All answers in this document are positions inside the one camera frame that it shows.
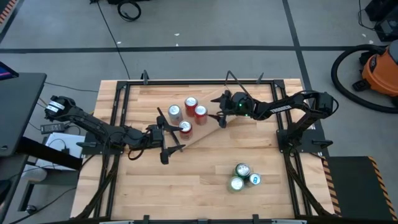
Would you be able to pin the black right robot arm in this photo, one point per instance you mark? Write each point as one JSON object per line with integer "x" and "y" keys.
{"x": 280, "y": 109}

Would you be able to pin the black aluminium table frame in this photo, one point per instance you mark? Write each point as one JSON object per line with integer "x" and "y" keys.
{"x": 199, "y": 82}

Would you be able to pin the orange shop vacuum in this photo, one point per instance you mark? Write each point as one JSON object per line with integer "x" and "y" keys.
{"x": 381, "y": 73}
{"x": 334, "y": 73}

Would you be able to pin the light green Sanzo can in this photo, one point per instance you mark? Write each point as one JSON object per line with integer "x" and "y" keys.
{"x": 237, "y": 184}

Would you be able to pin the black mat with hazard stripes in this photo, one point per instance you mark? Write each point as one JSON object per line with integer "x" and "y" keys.
{"x": 354, "y": 186}

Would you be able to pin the white rounded object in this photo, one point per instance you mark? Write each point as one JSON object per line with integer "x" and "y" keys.
{"x": 34, "y": 174}

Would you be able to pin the black equipment box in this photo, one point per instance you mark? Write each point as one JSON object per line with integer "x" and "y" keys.
{"x": 124, "y": 1}

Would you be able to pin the hazard striped floor mat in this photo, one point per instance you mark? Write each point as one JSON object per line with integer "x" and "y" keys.
{"x": 7, "y": 9}

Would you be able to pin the dark green soda can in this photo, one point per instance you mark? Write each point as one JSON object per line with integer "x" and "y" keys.
{"x": 242, "y": 170}

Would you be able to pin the wooden shelf with black frame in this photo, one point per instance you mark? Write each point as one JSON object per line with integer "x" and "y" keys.
{"x": 199, "y": 132}

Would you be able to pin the red Fanta can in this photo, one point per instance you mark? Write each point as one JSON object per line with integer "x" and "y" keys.
{"x": 190, "y": 107}
{"x": 201, "y": 115}

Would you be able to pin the white and blue can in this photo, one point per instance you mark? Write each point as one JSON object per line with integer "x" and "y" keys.
{"x": 255, "y": 179}

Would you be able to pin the black desk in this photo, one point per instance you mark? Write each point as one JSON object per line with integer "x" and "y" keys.
{"x": 18, "y": 109}

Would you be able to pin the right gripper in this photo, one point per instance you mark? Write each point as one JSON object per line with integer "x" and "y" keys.
{"x": 227, "y": 109}

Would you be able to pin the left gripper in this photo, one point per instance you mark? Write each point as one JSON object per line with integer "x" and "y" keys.
{"x": 155, "y": 135}

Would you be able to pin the black crate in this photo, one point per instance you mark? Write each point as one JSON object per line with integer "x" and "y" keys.
{"x": 388, "y": 31}

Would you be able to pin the black power adapter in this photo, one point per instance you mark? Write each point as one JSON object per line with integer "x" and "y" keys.
{"x": 53, "y": 128}

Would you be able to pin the laptop with blue screen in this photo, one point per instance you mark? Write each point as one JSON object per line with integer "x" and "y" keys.
{"x": 6, "y": 73}

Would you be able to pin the black desk crossbar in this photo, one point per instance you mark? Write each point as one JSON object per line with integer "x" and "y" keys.
{"x": 46, "y": 152}

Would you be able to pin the red can with black label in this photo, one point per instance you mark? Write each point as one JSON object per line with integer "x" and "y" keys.
{"x": 186, "y": 132}

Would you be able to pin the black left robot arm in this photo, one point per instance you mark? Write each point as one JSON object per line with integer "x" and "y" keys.
{"x": 93, "y": 124}

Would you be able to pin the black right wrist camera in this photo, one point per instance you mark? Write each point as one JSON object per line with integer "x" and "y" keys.
{"x": 242, "y": 102}

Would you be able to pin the white box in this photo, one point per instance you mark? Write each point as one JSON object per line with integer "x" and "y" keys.
{"x": 73, "y": 140}

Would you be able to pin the silver soda can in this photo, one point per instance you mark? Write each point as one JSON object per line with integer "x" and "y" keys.
{"x": 175, "y": 113}

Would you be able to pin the black case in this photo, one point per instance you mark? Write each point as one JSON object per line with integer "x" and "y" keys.
{"x": 382, "y": 9}

